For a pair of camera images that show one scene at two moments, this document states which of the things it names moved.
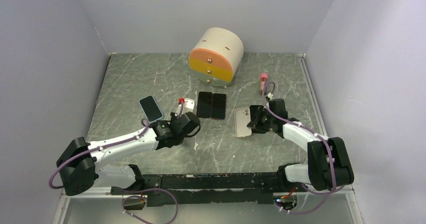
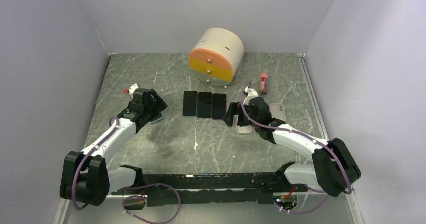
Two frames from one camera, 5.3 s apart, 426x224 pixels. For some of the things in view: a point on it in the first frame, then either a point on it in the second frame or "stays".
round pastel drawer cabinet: x=216 y=57 stays
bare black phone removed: x=204 y=104 stays
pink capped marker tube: x=263 y=77 stays
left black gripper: x=173 y=116 → x=158 y=106
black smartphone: x=218 y=106 stays
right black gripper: x=255 y=123 → x=234 y=108
